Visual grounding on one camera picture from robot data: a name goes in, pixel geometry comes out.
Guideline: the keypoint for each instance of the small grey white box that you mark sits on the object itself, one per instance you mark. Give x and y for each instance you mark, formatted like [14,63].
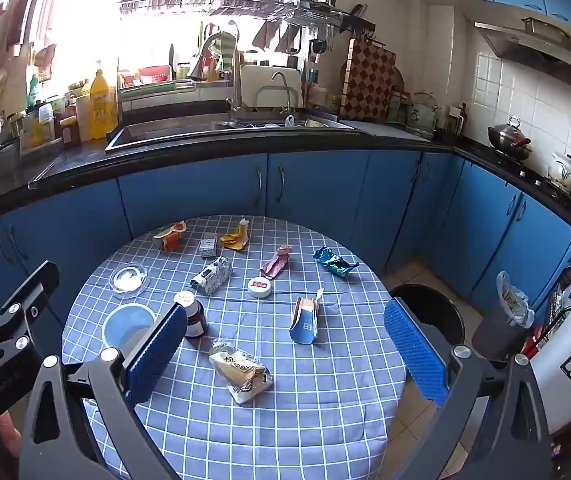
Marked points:
[208,247]

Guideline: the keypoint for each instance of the striped dish cloth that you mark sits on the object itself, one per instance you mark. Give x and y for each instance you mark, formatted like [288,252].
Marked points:
[225,52]

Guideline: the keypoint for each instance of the brown medicine bottle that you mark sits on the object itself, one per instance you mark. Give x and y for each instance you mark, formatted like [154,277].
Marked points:
[196,322]

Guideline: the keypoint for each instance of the large white appliance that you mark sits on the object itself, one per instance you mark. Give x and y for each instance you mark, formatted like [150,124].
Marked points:
[560,395]

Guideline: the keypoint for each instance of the white countertop appliance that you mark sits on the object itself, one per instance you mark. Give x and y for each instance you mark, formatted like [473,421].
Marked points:
[260,77]

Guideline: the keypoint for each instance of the clear plastic bin liner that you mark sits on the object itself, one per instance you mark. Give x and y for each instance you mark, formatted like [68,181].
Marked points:
[515,302]

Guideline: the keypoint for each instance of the long green box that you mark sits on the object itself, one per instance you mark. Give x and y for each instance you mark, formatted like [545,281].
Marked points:
[155,91]

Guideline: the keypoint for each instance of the golden yellow pouch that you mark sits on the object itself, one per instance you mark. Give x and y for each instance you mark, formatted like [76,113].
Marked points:
[235,237]

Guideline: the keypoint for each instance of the tall steel faucet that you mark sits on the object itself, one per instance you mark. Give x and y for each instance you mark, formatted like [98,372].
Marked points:
[235,85]

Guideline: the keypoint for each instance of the clear round lid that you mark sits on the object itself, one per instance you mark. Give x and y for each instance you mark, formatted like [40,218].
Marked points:
[129,278]

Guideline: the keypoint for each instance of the blue lower kitchen cabinets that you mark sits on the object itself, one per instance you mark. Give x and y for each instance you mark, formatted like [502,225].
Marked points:
[315,185]

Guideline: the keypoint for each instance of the yellow oil bottle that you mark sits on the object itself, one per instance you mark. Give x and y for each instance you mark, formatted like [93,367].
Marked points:
[103,110]

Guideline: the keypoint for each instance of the teal snack wrapper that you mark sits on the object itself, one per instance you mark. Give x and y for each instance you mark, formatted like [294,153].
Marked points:
[335,262]

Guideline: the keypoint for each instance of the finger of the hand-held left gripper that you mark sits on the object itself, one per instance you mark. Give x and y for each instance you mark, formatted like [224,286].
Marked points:
[40,280]

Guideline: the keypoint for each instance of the crumpled white patterned carton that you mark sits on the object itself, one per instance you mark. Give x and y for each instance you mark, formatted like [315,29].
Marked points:
[210,277]

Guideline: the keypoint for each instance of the grey trash bin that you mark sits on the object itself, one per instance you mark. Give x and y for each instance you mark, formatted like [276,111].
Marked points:
[490,335]

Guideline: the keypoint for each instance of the blue checked tablecloth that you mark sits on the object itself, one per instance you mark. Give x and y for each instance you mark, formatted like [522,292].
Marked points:
[290,410]

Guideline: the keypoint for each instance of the black trash bin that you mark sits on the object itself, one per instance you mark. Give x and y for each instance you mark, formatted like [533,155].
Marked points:
[425,310]

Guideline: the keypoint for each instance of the metal dish rack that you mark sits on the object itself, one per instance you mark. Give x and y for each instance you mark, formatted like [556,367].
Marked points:
[225,0]

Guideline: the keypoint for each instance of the checkered wooden cutting board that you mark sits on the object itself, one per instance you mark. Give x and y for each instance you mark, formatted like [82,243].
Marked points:
[368,82]

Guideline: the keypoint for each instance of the blue and white carton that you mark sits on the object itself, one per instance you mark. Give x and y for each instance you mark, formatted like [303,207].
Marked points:
[305,327]

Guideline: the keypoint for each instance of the light blue bowl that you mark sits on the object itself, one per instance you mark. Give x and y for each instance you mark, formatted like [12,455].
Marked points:
[125,327]

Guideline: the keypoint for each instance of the steel range hood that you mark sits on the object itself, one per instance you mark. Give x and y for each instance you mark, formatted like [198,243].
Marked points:
[530,47]

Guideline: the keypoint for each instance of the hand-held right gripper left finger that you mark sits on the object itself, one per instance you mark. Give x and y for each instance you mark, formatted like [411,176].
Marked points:
[158,355]

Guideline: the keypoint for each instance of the person's left hand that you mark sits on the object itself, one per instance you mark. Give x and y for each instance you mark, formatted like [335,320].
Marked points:
[9,437]

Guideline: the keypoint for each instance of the red plastic basket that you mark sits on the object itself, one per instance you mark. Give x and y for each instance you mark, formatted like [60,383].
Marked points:
[154,74]

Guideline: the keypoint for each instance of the orange and white paper carton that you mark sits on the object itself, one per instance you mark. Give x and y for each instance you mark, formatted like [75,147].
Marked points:
[169,237]

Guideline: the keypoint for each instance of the crumpled white yellow bag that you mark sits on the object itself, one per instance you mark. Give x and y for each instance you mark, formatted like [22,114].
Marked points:
[240,372]

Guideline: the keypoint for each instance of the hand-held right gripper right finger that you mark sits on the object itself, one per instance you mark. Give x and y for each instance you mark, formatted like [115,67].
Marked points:
[415,355]

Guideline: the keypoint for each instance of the small round white tin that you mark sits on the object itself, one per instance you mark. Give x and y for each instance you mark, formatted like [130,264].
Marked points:
[259,288]

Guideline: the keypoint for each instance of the white clay pot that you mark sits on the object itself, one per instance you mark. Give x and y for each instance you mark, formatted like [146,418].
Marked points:
[565,172]

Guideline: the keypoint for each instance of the gas stove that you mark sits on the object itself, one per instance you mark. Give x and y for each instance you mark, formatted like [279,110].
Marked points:
[540,180]

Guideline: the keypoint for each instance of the pink wrapper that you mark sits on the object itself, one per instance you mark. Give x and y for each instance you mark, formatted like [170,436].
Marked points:
[275,262]

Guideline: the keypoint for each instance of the steel kitchen sink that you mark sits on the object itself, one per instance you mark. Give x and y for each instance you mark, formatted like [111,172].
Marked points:
[175,132]

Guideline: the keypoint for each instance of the small curved faucet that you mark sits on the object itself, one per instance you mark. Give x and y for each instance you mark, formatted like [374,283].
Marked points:
[285,87]

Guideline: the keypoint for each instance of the red bucket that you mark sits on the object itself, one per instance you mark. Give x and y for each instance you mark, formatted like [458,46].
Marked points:
[531,345]

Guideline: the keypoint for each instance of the black kitchen countertop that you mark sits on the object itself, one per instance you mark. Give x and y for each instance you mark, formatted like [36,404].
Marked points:
[365,140]

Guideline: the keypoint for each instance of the light green kettle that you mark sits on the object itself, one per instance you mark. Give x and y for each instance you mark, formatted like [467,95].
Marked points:
[421,112]

